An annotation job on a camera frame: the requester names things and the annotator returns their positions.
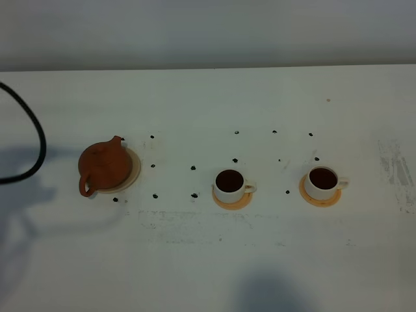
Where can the brown clay teapot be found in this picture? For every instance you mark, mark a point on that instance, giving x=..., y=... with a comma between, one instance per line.
x=103, y=166

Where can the cream teapot saucer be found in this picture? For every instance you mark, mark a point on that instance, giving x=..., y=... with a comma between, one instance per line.
x=134, y=174

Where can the white left teacup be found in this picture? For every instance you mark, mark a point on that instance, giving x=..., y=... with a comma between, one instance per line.
x=230, y=186

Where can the white teacup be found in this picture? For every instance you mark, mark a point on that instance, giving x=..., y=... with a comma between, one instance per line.
x=230, y=186
x=323, y=181

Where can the orange left coaster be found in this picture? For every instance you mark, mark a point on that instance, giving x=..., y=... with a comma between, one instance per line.
x=242, y=203

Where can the orange coaster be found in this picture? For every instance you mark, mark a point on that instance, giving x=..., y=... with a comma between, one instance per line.
x=318, y=203
x=242, y=203

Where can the white right teacup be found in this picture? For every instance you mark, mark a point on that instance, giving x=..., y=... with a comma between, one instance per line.
x=323, y=181

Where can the orange right coaster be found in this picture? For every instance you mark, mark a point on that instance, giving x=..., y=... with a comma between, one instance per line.
x=318, y=203

